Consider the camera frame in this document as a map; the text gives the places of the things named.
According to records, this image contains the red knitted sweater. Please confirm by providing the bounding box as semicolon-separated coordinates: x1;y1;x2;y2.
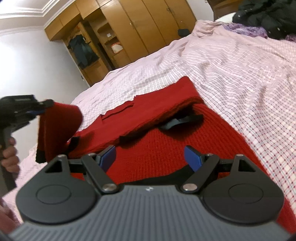
35;76;296;235

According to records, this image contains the person's left hand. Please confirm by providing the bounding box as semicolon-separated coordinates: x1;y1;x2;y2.
1;137;20;174

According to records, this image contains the dark green hanging jacket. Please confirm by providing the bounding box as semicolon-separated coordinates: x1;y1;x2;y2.
67;35;99;69

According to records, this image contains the wooden wardrobe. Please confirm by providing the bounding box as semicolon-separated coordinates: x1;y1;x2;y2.
45;1;196;85

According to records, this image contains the white box on shelf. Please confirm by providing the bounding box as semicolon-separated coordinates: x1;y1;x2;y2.
111;42;123;54

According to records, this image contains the pink checked bed sheet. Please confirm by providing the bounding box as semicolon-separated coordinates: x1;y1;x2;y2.
0;19;296;235

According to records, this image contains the small black bag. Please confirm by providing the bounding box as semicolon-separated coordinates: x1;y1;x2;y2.
178;29;191;38

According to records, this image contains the purple cloth on bed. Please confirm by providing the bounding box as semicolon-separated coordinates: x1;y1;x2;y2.
223;23;295;42

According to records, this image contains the white pillow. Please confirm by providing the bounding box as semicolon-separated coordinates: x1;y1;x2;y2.
215;12;236;23

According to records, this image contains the black coat on bed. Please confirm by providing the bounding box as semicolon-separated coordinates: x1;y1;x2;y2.
232;0;295;40

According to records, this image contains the wooden headboard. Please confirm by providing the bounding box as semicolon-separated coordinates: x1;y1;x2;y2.
207;0;243;20

